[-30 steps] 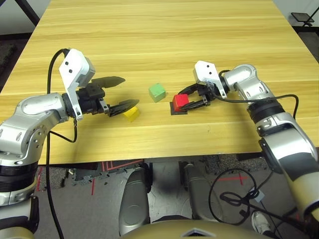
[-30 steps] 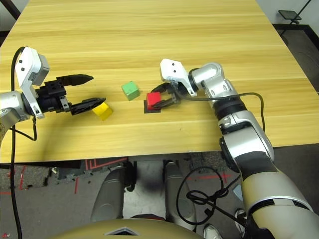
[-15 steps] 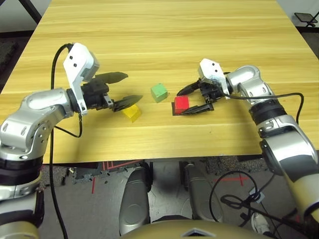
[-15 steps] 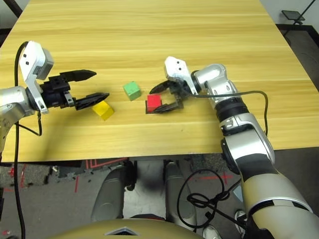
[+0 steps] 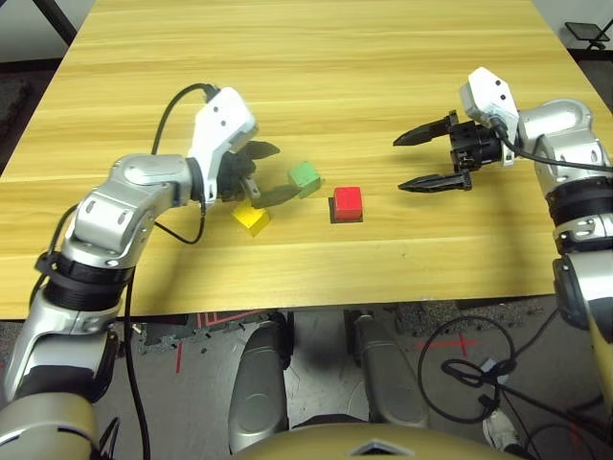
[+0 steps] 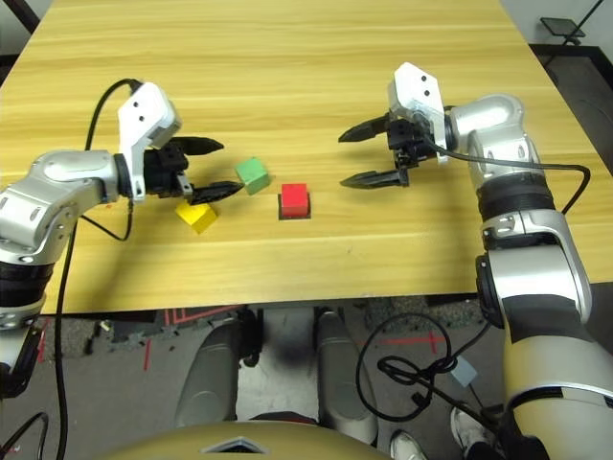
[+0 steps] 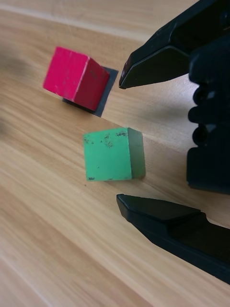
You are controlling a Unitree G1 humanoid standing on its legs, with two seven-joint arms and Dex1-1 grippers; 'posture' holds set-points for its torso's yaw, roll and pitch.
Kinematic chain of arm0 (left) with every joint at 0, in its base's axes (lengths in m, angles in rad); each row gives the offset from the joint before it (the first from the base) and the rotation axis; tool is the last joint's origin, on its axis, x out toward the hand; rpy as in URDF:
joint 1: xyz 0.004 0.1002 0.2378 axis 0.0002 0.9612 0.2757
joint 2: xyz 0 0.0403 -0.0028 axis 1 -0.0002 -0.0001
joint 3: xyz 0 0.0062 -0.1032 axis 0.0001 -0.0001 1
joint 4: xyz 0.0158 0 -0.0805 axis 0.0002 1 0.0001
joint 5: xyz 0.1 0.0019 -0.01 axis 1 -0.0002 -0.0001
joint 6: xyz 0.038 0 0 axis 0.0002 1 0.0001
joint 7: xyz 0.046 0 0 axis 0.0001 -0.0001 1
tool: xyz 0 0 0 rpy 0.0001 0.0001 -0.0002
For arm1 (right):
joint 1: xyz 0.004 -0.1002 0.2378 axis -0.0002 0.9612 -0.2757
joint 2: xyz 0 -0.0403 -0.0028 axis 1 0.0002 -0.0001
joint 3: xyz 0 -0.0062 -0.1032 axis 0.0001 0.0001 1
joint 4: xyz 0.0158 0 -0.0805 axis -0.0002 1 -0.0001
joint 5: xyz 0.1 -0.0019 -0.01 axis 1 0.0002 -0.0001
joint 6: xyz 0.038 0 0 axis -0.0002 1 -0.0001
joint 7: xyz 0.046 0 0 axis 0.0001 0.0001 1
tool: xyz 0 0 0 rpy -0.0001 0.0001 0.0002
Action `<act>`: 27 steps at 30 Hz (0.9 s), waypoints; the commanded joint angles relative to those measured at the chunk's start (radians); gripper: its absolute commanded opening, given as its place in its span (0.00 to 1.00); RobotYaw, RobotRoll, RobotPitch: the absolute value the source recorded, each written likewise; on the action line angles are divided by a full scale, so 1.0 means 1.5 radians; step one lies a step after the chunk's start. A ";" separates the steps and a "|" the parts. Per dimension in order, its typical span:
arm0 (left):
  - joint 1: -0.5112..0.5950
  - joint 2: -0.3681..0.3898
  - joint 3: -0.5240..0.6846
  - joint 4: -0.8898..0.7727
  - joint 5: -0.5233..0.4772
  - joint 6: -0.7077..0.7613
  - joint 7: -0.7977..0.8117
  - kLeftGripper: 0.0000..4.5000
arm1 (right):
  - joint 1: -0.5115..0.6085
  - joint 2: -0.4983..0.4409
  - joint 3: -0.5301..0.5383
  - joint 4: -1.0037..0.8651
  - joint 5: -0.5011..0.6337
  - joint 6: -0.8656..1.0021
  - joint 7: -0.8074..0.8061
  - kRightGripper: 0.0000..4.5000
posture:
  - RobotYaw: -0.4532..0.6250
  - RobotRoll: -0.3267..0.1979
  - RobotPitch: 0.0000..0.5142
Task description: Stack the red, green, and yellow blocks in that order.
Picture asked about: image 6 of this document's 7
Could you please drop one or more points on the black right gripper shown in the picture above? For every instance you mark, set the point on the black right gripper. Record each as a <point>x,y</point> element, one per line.
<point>407,139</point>

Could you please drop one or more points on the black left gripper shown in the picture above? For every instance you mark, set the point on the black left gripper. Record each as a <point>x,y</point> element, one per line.
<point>163,172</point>

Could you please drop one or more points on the green wooden block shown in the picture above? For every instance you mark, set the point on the green wooden block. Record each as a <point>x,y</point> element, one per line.
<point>251,175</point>

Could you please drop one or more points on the yellow wooden block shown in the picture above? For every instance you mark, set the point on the yellow wooden block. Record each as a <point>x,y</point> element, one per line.
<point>196,218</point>

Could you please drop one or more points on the red wooden block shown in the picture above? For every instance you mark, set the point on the red wooden block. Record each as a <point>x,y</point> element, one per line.
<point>293,199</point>

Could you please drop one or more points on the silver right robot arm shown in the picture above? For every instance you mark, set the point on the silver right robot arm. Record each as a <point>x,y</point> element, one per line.
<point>531,268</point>

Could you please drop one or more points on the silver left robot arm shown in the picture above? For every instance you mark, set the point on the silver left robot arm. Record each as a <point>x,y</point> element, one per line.
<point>57,182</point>

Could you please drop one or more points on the black foam mat red lines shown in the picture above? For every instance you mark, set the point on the black foam mat red lines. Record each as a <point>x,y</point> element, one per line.
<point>201,316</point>

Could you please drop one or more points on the grey robot left leg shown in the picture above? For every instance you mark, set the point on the grey robot left leg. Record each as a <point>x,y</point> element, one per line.
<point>206,374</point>

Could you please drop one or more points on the grey robot leg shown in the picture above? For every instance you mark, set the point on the grey robot leg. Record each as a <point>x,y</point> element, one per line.
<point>206,374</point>
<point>342,378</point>

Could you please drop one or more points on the grey robot right leg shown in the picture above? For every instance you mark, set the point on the grey robot right leg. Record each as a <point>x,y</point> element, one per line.
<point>342,378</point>

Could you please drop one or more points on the black stand plate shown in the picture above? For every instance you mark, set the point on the black stand plate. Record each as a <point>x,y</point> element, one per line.
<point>562,28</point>

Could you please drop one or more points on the black table leg brace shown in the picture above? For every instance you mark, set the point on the black table leg brace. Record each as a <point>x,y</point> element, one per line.
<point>29,14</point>

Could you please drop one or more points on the gold robot torso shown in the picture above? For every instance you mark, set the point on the gold robot torso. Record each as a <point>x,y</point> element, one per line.
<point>239,443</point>

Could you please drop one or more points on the white shoe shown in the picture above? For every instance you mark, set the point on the white shoe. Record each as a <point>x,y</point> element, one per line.
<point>407,445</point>
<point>469,426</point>

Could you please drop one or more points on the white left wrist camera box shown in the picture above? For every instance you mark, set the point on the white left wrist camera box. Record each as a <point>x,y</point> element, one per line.
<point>143,115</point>

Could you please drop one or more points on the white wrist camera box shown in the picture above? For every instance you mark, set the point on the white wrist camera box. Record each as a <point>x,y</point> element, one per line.
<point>421,86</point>
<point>143,115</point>

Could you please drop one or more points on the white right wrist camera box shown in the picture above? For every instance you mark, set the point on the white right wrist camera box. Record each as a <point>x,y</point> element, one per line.
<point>421,86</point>

